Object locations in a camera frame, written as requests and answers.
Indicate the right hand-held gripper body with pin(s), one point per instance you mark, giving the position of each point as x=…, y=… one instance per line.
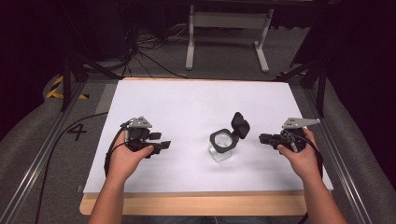
x=295, y=137

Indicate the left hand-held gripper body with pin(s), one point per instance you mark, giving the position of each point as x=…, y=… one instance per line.
x=137, y=135

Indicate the glass jar with black lid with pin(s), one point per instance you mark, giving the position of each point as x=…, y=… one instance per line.
x=224, y=143

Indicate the person's right hand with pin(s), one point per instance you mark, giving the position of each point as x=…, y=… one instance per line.
x=306, y=163

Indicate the person's left hand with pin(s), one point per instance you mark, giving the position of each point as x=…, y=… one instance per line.
x=123, y=161

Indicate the white table cover sheet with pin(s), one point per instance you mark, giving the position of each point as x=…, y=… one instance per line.
x=193, y=105

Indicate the black metal stand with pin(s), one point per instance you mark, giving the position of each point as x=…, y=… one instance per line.
x=320, y=90
x=66, y=81

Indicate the yellow black hazard tape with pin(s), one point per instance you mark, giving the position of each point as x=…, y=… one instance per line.
x=56, y=91

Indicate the aluminium rail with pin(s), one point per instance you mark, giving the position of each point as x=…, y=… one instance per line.
x=339, y=161
x=37, y=161

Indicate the white metal table frame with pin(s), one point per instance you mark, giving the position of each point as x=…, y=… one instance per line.
x=229, y=20

